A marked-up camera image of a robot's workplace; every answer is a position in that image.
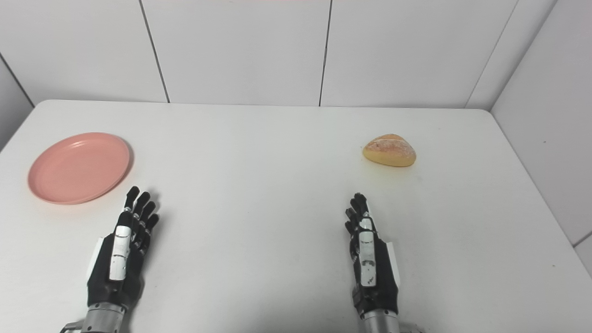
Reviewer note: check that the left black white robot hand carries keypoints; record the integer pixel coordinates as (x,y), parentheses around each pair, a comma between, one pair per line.
(120,252)

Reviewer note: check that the pink round plate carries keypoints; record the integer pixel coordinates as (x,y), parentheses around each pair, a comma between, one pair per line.
(78,167)

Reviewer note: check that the golden bread roll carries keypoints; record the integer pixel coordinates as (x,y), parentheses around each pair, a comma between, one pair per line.
(389,150)

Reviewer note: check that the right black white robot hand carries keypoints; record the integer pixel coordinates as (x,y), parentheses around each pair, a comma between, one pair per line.
(367,259)

